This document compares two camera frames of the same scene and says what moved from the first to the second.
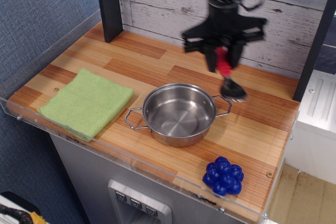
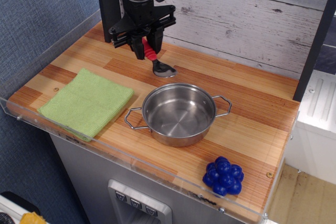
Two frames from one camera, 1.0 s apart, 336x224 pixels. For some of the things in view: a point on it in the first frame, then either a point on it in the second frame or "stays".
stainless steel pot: x=178 y=114 stays
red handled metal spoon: x=229 y=88 → x=160 y=68
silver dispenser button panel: x=132 y=206 stays
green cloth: x=85 y=104 stays
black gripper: x=224 y=27 → x=141 y=17
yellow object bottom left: x=37 y=219 stays
